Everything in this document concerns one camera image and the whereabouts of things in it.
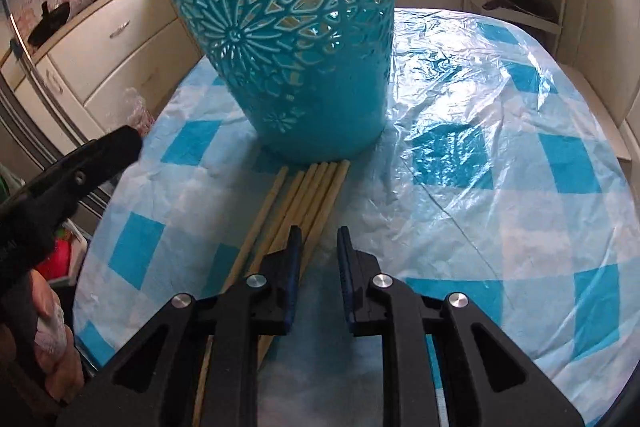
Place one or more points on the red plastic item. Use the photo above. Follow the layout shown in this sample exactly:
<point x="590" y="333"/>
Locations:
<point x="57" y="257"/>

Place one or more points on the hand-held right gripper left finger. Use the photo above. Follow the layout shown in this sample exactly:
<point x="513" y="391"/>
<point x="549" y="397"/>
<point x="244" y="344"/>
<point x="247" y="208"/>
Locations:
<point x="294" y="277"/>

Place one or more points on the bunch of wooden chopsticks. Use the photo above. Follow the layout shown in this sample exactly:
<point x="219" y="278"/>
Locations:
<point x="312" y="197"/>

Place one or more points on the cream drawer cabinet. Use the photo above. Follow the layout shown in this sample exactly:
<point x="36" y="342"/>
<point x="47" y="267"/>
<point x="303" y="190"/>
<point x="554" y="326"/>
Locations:
<point x="125" y="57"/>
<point x="605" y="57"/>

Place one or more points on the black wok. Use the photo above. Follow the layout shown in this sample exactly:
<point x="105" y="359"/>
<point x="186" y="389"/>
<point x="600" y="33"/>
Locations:
<point x="50" y="22"/>

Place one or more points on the person's left hand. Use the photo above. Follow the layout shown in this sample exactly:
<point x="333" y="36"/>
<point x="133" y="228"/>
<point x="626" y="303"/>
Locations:
<point x="62" y="364"/>

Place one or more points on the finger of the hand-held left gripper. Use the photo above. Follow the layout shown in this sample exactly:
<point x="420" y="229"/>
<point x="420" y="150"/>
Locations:
<point x="95" y="162"/>

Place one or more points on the blue white checked plastic tablecloth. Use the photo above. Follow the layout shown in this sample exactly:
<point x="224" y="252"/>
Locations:
<point x="500" y="157"/>

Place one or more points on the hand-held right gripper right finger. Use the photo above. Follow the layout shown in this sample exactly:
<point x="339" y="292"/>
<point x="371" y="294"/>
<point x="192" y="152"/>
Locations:
<point x="346" y="277"/>

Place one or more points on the teal perforated plastic basket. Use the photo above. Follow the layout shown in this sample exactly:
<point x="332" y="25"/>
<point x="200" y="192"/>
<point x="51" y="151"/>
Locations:
<point x="325" y="82"/>

